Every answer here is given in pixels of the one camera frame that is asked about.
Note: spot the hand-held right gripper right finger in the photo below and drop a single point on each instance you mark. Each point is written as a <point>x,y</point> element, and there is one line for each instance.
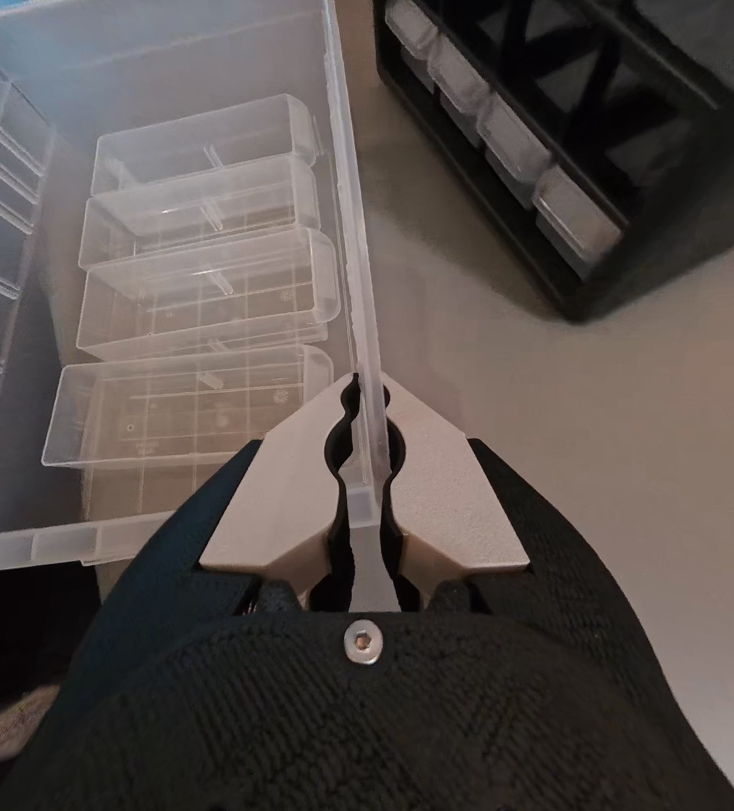
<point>455,500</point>

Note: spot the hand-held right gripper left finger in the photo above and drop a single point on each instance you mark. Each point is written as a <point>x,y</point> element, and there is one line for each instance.
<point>272,500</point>

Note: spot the black drawer cabinet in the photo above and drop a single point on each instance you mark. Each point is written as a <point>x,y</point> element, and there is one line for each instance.
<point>709,190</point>

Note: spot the large clear plastic bin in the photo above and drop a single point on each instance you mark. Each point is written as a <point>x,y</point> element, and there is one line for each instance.
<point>183,57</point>

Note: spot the set of clear cabinet drawers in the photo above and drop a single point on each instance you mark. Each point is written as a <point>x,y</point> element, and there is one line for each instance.
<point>512,136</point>

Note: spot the small clear plastic drawer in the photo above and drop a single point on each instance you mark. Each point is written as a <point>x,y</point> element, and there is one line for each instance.
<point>183,304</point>
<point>170,222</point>
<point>183,139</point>
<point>170,412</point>

